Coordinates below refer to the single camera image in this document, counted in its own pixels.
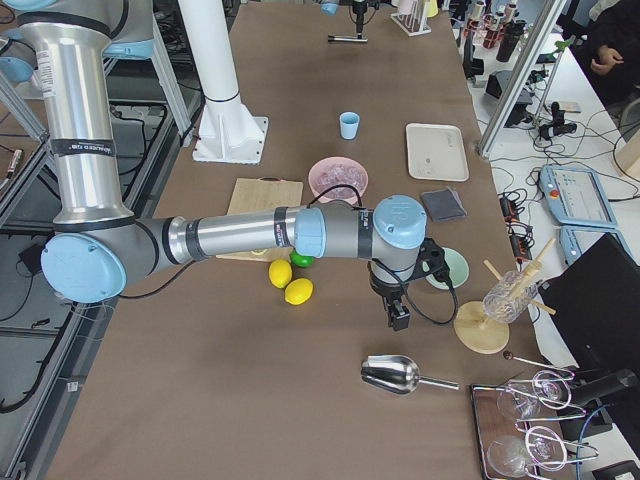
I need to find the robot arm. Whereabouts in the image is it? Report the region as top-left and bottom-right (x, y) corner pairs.
(318, 0), (369, 43)
(11, 1), (450, 331)

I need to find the green lime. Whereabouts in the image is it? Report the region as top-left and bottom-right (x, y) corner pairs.
(289, 250), (315, 268)

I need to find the white test tube rack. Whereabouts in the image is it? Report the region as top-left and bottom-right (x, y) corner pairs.
(391, 0), (437, 37)

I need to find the pink bowl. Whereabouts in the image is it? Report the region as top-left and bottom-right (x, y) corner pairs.
(308, 156), (369, 205)

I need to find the pale green bowl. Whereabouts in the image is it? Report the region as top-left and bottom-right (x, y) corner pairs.
(426, 247), (470, 290)

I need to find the pile of ice cubes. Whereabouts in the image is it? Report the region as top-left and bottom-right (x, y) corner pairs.
(316, 163), (367, 191)

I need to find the wire wine glass rack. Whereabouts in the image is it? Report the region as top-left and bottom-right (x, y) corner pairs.
(470, 368), (599, 479)

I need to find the blue teach pendant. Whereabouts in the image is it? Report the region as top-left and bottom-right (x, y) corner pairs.
(539, 165), (618, 228)

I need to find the clear glass on stand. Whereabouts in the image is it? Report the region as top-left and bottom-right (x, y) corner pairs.
(482, 271), (537, 324)

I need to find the steel muddler black tip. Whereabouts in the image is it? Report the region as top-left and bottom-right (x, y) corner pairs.
(327, 35), (368, 43)

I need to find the cream rabbit tray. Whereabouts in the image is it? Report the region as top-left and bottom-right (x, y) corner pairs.
(405, 123), (469, 182)

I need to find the wooden cutting board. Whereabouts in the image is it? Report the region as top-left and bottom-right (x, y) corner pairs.
(218, 177), (303, 262)

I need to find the whole yellow lemon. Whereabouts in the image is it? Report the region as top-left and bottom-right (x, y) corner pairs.
(284, 278), (314, 306)
(268, 259), (293, 289)

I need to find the black monitor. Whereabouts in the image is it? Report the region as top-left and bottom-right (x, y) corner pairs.
(539, 234), (639, 373)

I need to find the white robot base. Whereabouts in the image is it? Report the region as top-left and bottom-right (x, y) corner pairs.
(179, 0), (268, 165)

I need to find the grey folded cloth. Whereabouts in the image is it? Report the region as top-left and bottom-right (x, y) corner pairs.
(420, 187), (467, 222)

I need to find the metal ice scoop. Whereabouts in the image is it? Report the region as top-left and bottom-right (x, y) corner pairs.
(361, 355), (459, 395)

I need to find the wooden cup stand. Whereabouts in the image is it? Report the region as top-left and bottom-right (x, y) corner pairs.
(453, 238), (556, 354)

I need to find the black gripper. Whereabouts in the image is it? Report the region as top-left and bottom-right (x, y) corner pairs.
(368, 238), (450, 331)
(351, 0), (369, 36)

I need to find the light blue plastic cup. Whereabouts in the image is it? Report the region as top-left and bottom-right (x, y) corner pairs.
(339, 111), (360, 140)

